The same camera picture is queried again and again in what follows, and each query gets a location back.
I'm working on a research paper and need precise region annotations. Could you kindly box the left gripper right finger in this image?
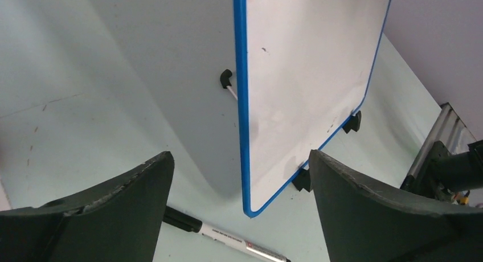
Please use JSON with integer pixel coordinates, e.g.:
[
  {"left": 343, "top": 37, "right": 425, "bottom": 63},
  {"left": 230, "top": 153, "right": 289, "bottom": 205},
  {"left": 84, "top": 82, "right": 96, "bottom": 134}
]
[{"left": 309, "top": 150, "right": 482, "bottom": 261}]

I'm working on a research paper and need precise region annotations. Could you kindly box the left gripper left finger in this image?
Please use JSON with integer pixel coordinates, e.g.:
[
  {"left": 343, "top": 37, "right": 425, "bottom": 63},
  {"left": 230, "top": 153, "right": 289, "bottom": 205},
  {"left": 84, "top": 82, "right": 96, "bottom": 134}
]
[{"left": 1, "top": 152, "right": 174, "bottom": 261}]

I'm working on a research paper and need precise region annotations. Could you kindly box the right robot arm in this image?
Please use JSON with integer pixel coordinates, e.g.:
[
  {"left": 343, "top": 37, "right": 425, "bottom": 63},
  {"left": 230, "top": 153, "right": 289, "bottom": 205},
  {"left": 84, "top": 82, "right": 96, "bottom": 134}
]
[{"left": 400, "top": 140, "right": 482, "bottom": 205}]

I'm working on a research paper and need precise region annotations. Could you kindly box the black whiteboard marker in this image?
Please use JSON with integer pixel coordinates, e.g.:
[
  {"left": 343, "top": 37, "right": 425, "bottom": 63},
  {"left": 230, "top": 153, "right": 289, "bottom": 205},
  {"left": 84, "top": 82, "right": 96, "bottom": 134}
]
[{"left": 163, "top": 206, "right": 290, "bottom": 261}]

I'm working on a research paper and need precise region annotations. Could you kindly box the left black whiteboard clip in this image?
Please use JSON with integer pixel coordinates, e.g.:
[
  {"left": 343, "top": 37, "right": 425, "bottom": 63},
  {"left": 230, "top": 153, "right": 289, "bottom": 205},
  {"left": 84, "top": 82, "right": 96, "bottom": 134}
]
[{"left": 292, "top": 168, "right": 313, "bottom": 193}]

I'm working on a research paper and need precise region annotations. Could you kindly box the black whiteboard clip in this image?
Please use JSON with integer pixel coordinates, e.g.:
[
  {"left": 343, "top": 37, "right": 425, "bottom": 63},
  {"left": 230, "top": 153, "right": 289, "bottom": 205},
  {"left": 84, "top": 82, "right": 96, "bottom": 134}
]
[
  {"left": 342, "top": 110, "right": 362, "bottom": 134},
  {"left": 292, "top": 168, "right": 313, "bottom": 193}
]

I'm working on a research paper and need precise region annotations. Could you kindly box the right black whiteboard clip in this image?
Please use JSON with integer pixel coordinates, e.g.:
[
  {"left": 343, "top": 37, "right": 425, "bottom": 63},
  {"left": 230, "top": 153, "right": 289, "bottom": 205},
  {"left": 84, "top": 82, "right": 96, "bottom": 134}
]
[{"left": 342, "top": 110, "right": 362, "bottom": 134}]

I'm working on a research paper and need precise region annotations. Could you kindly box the blue framed whiteboard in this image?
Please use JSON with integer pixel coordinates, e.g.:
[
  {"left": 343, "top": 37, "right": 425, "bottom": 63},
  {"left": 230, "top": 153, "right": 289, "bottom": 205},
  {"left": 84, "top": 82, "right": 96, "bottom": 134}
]
[{"left": 234, "top": 0, "right": 391, "bottom": 218}]

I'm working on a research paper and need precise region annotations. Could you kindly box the black rear whiteboard stand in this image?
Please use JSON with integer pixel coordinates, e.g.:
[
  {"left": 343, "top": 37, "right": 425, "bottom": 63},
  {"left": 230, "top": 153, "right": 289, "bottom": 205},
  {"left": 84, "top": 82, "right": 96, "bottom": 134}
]
[{"left": 219, "top": 69, "right": 238, "bottom": 101}]

